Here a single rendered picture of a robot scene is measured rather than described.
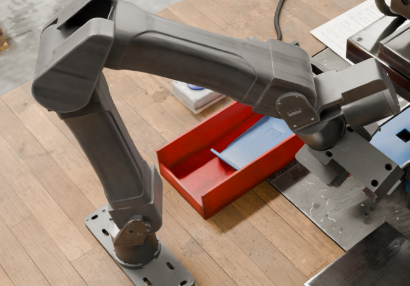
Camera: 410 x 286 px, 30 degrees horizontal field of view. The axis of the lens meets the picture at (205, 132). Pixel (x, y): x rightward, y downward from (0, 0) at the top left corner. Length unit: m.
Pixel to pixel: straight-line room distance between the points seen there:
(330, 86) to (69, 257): 0.48
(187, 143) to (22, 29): 1.89
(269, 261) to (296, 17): 0.54
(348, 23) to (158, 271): 0.62
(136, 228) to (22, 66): 1.91
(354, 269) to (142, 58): 0.45
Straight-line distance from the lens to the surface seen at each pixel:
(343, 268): 1.08
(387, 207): 1.18
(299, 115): 0.87
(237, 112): 1.25
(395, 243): 1.12
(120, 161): 0.94
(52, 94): 0.83
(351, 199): 1.18
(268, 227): 1.14
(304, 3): 1.51
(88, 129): 0.89
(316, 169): 1.00
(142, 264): 1.11
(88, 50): 0.78
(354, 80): 0.89
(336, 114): 0.90
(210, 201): 1.13
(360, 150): 0.94
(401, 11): 0.97
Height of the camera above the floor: 1.84
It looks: 47 degrees down
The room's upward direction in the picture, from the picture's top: 7 degrees counter-clockwise
